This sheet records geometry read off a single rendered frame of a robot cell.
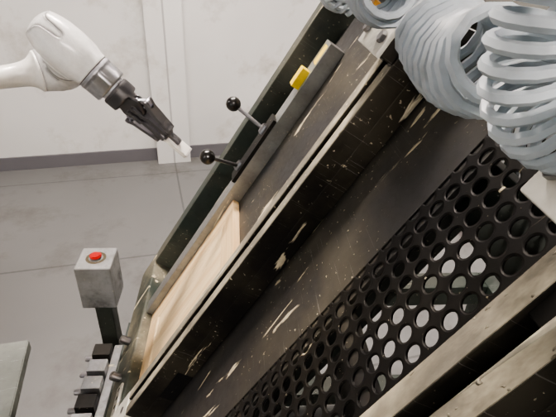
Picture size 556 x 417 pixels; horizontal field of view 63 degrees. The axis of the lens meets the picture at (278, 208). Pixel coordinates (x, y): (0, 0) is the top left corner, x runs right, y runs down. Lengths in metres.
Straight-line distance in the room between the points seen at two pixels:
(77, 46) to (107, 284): 0.84
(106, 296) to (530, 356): 1.53
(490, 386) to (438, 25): 0.23
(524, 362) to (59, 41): 1.05
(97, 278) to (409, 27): 1.47
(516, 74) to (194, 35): 4.04
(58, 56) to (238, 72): 3.26
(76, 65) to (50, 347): 1.89
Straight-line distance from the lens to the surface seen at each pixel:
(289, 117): 1.13
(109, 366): 1.60
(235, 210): 1.18
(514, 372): 0.33
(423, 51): 0.30
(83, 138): 4.47
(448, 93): 0.28
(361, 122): 0.69
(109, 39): 4.19
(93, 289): 1.72
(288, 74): 1.35
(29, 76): 1.31
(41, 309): 3.01
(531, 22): 0.20
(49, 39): 1.16
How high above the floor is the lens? 1.93
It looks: 32 degrees down
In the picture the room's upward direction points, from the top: 3 degrees clockwise
